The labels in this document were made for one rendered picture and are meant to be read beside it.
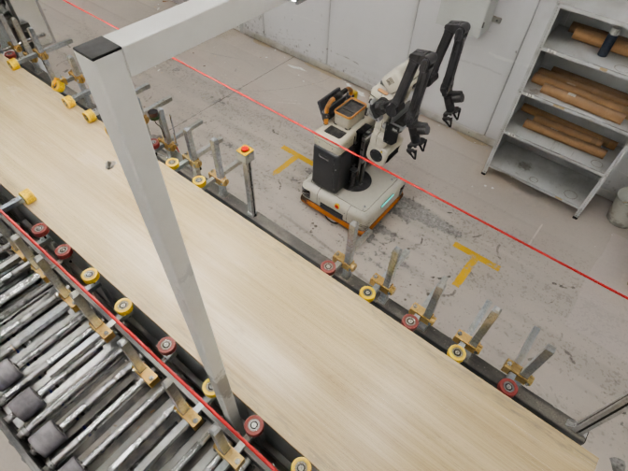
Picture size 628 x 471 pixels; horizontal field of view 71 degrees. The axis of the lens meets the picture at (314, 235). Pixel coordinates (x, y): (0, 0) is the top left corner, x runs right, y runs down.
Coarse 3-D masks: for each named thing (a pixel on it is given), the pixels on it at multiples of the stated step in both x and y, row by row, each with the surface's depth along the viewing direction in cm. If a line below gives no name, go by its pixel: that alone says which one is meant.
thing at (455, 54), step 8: (456, 32) 252; (456, 40) 255; (464, 40) 258; (456, 48) 260; (456, 56) 264; (448, 64) 270; (456, 64) 268; (448, 72) 273; (448, 80) 276; (440, 88) 282; (448, 88) 279
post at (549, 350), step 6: (546, 348) 180; (552, 348) 179; (540, 354) 183; (546, 354) 181; (552, 354) 179; (534, 360) 188; (540, 360) 185; (546, 360) 183; (528, 366) 193; (534, 366) 191; (522, 372) 198; (528, 372) 195; (534, 372) 193
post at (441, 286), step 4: (440, 280) 201; (440, 284) 199; (444, 284) 199; (436, 288) 201; (440, 288) 199; (444, 288) 199; (436, 292) 203; (440, 292) 201; (432, 296) 207; (436, 296) 205; (440, 296) 206; (432, 300) 209; (436, 300) 207; (428, 304) 213; (432, 304) 211; (436, 304) 211; (428, 308) 215; (432, 308) 213; (424, 312) 219; (428, 312) 217; (432, 312) 215; (428, 316) 219; (420, 324) 228; (424, 324) 226; (424, 328) 228
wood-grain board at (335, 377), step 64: (0, 64) 342; (0, 128) 293; (64, 128) 295; (64, 192) 258; (128, 192) 259; (192, 192) 261; (128, 256) 230; (192, 256) 231; (256, 256) 232; (256, 320) 209; (320, 320) 210; (384, 320) 211; (256, 384) 189; (320, 384) 190; (384, 384) 191; (448, 384) 192; (320, 448) 174; (384, 448) 174; (448, 448) 175; (512, 448) 176; (576, 448) 177
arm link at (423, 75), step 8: (424, 64) 229; (432, 64) 236; (424, 72) 232; (424, 80) 238; (416, 88) 244; (424, 88) 243; (416, 96) 247; (416, 104) 251; (408, 112) 256; (416, 112) 254; (416, 120) 262
